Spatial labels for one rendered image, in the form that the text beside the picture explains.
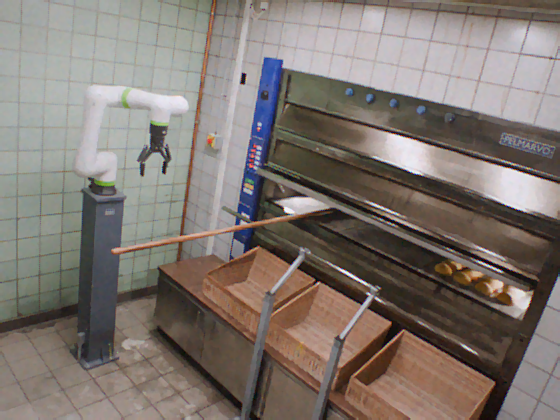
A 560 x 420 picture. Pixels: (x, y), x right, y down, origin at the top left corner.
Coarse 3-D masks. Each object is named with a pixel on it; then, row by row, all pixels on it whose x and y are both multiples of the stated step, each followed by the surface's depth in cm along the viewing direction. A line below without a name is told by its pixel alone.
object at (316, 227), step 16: (272, 208) 320; (304, 224) 301; (320, 224) 298; (336, 240) 284; (352, 240) 281; (368, 256) 269; (384, 256) 265; (400, 272) 255; (416, 272) 251; (432, 288) 242; (448, 288) 238; (464, 304) 231; (480, 304) 226; (496, 320) 220; (512, 320) 215
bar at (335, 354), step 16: (224, 208) 297; (288, 240) 263; (304, 256) 254; (288, 272) 251; (368, 288) 227; (272, 304) 247; (368, 304) 223; (352, 320) 220; (336, 336) 217; (256, 352) 256; (336, 352) 216; (256, 368) 259; (336, 368) 221; (320, 400) 226; (240, 416) 281; (320, 416) 229
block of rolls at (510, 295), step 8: (440, 264) 256; (448, 264) 261; (456, 264) 266; (440, 272) 255; (448, 272) 253; (464, 272) 254; (472, 272) 253; (456, 280) 248; (464, 280) 245; (472, 280) 252; (488, 280) 246; (496, 280) 250; (480, 288) 239; (488, 288) 237; (496, 288) 243; (512, 288) 245; (504, 296) 232; (512, 296) 231; (520, 296) 236; (512, 304) 230
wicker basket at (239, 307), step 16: (240, 256) 318; (256, 256) 329; (272, 256) 319; (208, 272) 301; (224, 272) 312; (240, 272) 325; (256, 272) 326; (272, 272) 317; (208, 288) 299; (224, 288) 286; (240, 288) 319; (256, 288) 323; (272, 288) 315; (304, 288) 289; (224, 304) 288; (240, 304) 277; (256, 304) 303; (240, 320) 278; (256, 320) 268
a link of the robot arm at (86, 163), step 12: (84, 96) 235; (96, 96) 233; (108, 96) 239; (84, 108) 237; (96, 108) 236; (84, 120) 239; (96, 120) 240; (84, 132) 241; (96, 132) 244; (84, 144) 243; (96, 144) 248; (84, 156) 245; (96, 156) 254; (72, 168) 250; (84, 168) 247; (96, 168) 253
